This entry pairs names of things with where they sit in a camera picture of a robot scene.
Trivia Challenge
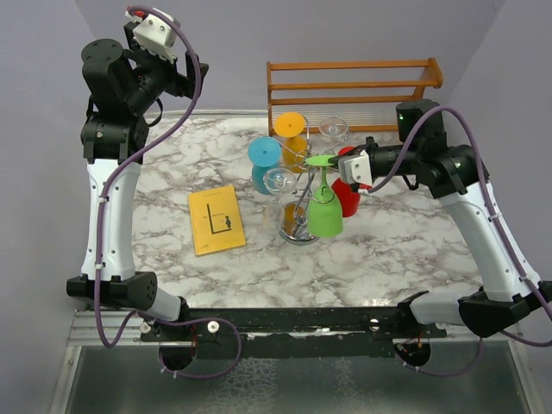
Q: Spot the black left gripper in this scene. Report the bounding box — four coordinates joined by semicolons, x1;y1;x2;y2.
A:
122;22;205;113

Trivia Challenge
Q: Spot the clear wine glass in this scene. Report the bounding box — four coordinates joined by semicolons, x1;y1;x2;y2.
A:
318;116;349;154

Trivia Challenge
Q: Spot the red plastic wine glass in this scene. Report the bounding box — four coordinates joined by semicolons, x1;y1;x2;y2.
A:
330;146;363;219

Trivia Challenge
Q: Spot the green plastic wine glass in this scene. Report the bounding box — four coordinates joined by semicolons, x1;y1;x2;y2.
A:
306;154;343;237

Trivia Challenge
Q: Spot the yellow plastic wine glass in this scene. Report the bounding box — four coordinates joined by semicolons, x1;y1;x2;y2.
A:
274;112;307;173

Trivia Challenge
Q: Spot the clear champagne flute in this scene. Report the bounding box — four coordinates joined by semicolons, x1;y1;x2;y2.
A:
263;167;297;232

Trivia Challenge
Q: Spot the blue plastic wine glass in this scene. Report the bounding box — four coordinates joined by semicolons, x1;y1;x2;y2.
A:
248;136;281;195

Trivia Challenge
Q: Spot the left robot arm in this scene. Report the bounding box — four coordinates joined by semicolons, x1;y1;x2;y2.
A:
66;15;208;341

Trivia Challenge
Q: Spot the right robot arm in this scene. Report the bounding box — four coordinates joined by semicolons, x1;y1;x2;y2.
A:
330;99;551;338

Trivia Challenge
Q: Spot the wooden slatted rack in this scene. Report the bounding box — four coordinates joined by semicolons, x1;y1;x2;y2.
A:
267;57;443;135

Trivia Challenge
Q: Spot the chrome wine glass rack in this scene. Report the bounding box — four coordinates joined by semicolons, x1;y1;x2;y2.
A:
278;123;342;247

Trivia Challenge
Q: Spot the yellow book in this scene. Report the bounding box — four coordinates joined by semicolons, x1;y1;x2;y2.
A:
188;185;246;256

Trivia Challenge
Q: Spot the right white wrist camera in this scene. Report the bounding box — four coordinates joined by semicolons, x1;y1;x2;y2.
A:
337;150;373;191

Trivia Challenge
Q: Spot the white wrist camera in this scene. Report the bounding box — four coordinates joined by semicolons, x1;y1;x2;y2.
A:
337;150;373;191
125;9;177;64

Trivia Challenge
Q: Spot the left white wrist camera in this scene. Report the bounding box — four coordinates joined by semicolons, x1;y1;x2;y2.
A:
125;9;177;64

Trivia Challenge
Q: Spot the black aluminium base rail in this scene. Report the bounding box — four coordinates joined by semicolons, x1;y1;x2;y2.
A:
68;306;523;359

